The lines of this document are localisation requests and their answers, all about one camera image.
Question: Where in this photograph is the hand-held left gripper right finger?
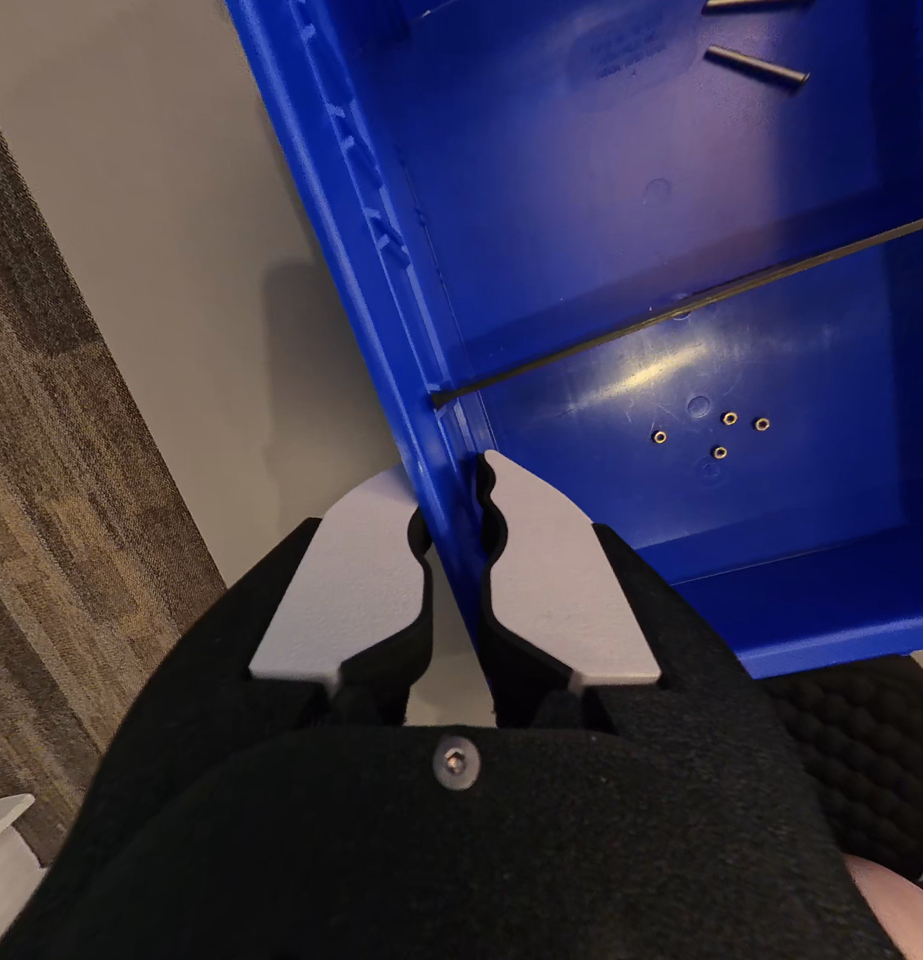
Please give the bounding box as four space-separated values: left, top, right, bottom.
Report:
475 448 664 729

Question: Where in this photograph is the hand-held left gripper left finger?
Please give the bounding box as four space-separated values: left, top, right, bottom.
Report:
247 466 436 727

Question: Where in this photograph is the blue plastic bin with divider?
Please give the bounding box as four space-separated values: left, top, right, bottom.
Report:
225 0 923 680

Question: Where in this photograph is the person's right forearm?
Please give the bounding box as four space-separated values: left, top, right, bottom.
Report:
842 855 923 960

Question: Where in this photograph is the black bin divider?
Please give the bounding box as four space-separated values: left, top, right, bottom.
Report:
430 212 923 411

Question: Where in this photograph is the white flat panel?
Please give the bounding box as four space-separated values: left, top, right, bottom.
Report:
0 793 52 939

